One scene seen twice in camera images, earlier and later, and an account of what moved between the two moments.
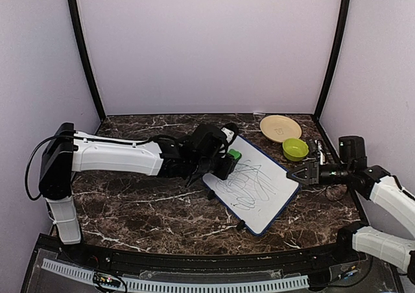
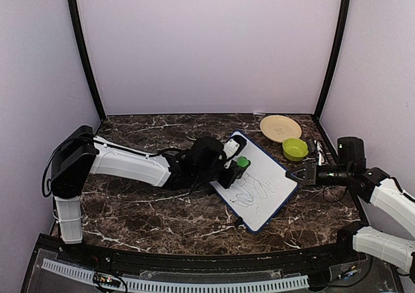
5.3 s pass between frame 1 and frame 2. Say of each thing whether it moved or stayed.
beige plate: stayed
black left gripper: moved
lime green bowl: stayed
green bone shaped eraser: moved
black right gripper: stayed
